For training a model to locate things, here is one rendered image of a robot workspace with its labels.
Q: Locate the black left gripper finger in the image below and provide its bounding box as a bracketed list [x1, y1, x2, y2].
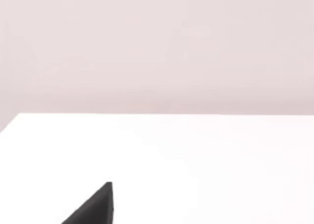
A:
[60, 181, 114, 224]

